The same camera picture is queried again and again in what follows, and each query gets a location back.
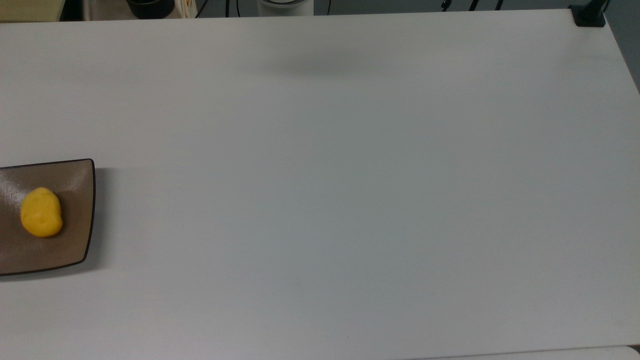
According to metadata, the black round container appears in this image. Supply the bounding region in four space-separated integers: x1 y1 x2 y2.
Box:
125 0 176 20

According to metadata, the beige cardboard box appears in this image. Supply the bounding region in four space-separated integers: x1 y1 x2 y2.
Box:
0 0 66 23

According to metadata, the yellow potato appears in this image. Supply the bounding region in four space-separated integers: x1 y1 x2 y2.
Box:
20 187 64 238

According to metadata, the brown square ceramic plate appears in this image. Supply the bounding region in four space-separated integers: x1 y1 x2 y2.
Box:
0 158 97 277

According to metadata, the black clamp camera stand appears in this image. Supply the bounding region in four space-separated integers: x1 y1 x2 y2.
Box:
569 0 610 28

